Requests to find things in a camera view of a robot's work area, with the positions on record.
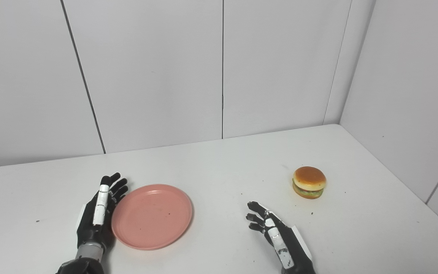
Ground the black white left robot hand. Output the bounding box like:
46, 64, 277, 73
76, 172, 129, 252

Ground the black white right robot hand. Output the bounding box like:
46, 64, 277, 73
246, 201, 317, 274

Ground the pink round plate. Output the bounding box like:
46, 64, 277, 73
111, 184, 193, 251

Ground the toy hamburger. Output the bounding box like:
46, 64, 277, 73
292, 166, 327, 199

